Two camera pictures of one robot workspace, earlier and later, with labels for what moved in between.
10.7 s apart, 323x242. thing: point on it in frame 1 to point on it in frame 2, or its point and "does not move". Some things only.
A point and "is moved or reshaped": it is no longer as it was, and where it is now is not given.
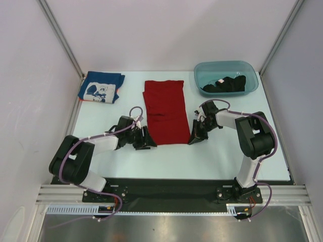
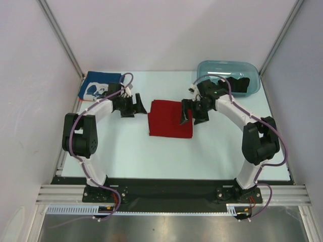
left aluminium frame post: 46,9 does not move
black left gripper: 149,141 to 138,108
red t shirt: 166,112 is moved or reshaped
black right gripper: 199,130 to 192,111
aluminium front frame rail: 281,195 does not move
